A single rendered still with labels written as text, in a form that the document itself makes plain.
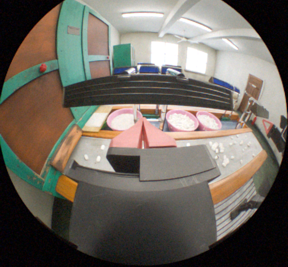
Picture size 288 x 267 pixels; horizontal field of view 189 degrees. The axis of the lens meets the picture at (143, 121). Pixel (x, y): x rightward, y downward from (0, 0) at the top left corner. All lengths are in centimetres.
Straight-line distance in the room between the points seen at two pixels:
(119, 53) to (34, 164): 296
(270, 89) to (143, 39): 648
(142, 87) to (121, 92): 5
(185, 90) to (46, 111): 57
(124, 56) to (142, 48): 251
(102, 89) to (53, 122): 37
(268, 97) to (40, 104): 544
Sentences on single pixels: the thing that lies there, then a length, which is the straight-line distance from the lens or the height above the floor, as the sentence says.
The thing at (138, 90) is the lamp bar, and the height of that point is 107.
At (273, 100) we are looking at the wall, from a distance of 497.
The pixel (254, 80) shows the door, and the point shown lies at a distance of 528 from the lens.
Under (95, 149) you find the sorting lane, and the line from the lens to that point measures 55.
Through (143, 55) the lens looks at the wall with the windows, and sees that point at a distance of 525.
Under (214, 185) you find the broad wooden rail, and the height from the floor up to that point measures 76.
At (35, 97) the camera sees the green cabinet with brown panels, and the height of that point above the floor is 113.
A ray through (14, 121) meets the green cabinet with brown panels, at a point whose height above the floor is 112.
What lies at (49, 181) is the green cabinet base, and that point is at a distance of 57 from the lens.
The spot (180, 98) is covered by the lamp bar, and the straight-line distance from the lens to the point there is 23.
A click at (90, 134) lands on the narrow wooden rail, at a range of 62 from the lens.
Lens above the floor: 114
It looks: 38 degrees down
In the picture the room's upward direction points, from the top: straight up
